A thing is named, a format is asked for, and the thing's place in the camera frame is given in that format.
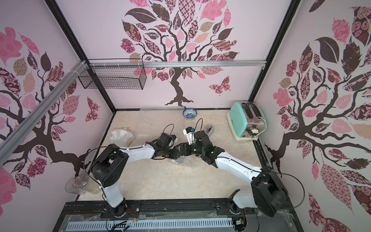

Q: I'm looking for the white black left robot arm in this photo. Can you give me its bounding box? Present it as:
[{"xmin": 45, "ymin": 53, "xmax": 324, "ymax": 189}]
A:
[{"xmin": 90, "ymin": 132, "xmax": 179, "ymax": 209}]

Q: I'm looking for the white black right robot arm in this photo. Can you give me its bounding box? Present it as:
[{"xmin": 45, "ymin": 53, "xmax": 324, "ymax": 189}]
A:
[{"xmin": 174, "ymin": 131, "xmax": 288, "ymax": 217}]

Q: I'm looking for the grey tape dispenser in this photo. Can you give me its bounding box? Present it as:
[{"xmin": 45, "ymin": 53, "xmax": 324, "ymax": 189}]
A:
[{"xmin": 204, "ymin": 124, "xmax": 215, "ymax": 137}]

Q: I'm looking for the blue white patterned bowl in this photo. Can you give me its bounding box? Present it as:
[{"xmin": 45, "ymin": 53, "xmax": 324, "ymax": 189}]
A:
[{"xmin": 183, "ymin": 108, "xmax": 197, "ymax": 120}]

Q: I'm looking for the mint green toaster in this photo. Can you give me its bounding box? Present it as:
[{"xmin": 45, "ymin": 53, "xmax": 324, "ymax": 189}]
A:
[{"xmin": 227, "ymin": 101, "xmax": 267, "ymax": 141}]

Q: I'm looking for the clear plastic cup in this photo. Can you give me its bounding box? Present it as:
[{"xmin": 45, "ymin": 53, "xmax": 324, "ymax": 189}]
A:
[{"xmin": 65, "ymin": 174, "xmax": 100, "ymax": 195}]

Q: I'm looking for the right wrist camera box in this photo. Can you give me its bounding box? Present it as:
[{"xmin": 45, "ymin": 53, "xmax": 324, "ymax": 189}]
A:
[{"xmin": 183, "ymin": 127, "xmax": 195, "ymax": 145}]

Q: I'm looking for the white toaster power cable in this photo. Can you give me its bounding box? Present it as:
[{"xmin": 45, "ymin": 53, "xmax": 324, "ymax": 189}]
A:
[{"xmin": 250, "ymin": 115, "xmax": 267, "ymax": 137}]

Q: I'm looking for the aluminium frame bar back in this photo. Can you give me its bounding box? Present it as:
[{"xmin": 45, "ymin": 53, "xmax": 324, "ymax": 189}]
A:
[{"xmin": 144, "ymin": 60, "xmax": 267, "ymax": 68}]

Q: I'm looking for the aluminium frame bar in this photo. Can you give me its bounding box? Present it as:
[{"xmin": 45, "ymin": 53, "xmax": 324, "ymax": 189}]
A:
[
  {"xmin": 1, "ymin": 61, "xmax": 87, "ymax": 165},
  {"xmin": 144, "ymin": 60, "xmax": 267, "ymax": 68}
]

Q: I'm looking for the black wire wall basket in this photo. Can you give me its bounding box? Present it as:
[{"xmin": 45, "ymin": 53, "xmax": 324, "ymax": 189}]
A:
[{"xmin": 79, "ymin": 58, "xmax": 147, "ymax": 90}]

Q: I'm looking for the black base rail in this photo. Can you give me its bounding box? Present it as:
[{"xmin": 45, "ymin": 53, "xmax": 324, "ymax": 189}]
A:
[{"xmin": 53, "ymin": 198, "xmax": 303, "ymax": 232}]

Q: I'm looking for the white slotted cable duct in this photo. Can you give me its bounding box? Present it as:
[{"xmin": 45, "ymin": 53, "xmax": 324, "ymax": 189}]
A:
[{"xmin": 64, "ymin": 218, "xmax": 234, "ymax": 232}]

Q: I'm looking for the aluminium frame bar left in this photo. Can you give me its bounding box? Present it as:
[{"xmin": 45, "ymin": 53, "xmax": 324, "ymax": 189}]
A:
[{"xmin": 1, "ymin": 61, "xmax": 87, "ymax": 165}]

